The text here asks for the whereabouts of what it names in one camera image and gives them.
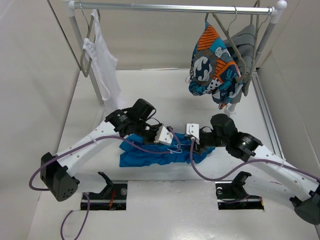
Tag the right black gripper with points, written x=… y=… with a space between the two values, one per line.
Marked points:
x=198 y=150

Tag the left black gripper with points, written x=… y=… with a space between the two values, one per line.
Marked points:
x=156 y=127

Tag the blue t shirt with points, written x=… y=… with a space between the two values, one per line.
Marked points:
x=157 y=154

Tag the light blue wire hanger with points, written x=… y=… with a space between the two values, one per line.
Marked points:
x=176 y=149

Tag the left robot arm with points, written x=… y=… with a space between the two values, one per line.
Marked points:
x=58 y=171

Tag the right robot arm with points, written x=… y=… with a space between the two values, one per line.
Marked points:
x=292 y=187

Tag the colourful patterned shirt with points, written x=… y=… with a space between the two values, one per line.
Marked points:
x=213 y=71

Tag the grey shirt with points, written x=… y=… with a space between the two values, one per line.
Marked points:
x=245 y=43

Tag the grey hanger with tank top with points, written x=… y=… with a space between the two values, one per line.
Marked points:
x=85 y=62

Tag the grey hanger with patterned shirt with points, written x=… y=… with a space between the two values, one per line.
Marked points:
x=226 y=33

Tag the white tank top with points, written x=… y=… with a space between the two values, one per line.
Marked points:
x=104 y=68

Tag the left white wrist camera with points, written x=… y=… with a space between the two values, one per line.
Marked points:
x=163 y=136

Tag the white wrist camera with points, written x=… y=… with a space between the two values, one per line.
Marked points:
x=163 y=136
x=192 y=131

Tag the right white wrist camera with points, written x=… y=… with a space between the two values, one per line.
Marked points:
x=192 y=131

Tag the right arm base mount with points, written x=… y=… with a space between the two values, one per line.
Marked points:
x=231 y=195

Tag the aluminium rail on right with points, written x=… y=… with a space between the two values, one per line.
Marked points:
x=274 y=140

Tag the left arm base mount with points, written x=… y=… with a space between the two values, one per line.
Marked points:
x=113 y=197

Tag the white clothes rack frame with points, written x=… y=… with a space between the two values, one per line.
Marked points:
x=273 y=13

